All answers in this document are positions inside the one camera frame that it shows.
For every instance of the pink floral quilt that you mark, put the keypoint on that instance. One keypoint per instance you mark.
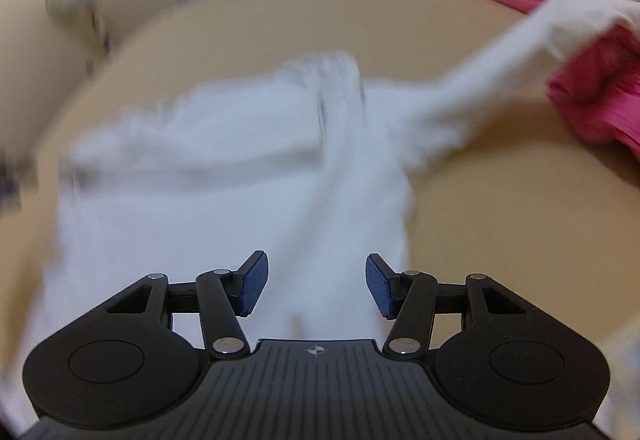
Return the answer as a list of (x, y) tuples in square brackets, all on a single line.
[(590, 80)]

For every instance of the white standing fan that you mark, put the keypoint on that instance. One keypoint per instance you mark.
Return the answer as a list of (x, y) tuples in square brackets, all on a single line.
[(75, 0)]

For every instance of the tan bed mat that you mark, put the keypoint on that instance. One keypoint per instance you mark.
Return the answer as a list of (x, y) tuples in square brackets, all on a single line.
[(500, 200)]

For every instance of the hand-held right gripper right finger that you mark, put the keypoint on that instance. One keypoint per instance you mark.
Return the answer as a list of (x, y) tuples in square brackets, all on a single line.
[(379, 285)]

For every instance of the white long-sleeve shirt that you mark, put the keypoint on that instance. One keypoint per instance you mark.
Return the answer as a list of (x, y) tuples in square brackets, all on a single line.
[(225, 180)]

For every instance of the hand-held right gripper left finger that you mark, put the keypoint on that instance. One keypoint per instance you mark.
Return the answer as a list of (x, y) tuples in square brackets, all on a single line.
[(253, 283)]

